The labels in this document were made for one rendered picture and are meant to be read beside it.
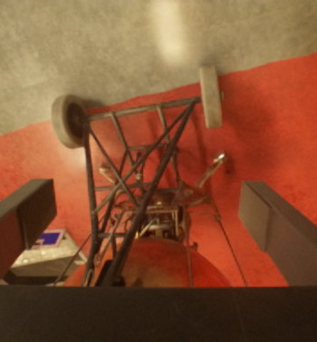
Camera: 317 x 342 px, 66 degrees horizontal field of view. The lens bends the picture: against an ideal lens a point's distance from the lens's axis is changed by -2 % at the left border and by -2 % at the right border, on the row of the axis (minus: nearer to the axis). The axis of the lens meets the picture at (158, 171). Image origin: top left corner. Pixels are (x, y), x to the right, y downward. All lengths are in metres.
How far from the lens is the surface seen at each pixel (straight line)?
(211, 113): 0.76
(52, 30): 1.00
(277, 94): 1.00
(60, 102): 0.93
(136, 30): 0.91
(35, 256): 2.02
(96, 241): 0.60
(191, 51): 0.90
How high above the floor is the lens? 0.87
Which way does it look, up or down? 48 degrees down
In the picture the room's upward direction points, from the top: 170 degrees counter-clockwise
